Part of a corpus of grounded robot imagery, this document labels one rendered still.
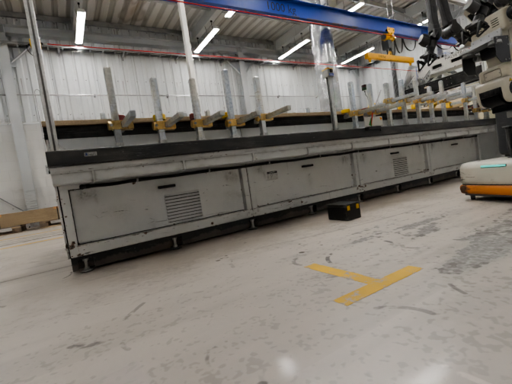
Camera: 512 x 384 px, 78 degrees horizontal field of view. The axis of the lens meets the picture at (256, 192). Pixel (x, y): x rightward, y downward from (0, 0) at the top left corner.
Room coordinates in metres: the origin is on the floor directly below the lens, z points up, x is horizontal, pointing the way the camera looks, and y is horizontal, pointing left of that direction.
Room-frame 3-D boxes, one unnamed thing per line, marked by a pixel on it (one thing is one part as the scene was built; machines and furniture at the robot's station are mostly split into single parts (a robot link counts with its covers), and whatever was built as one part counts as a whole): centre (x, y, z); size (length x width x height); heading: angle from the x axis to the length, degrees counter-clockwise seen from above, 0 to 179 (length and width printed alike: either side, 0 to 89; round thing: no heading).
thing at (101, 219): (3.43, -0.86, 0.44); 5.10 x 0.69 x 0.87; 121
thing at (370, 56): (7.48, -3.56, 2.65); 1.71 x 0.09 x 0.32; 121
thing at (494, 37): (2.11, -1.62, 0.99); 0.28 x 0.16 x 0.22; 9
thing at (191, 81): (2.10, 0.31, 0.87); 0.04 x 0.04 x 0.48; 31
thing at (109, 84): (1.84, 0.73, 0.92); 0.04 x 0.04 x 0.48; 31
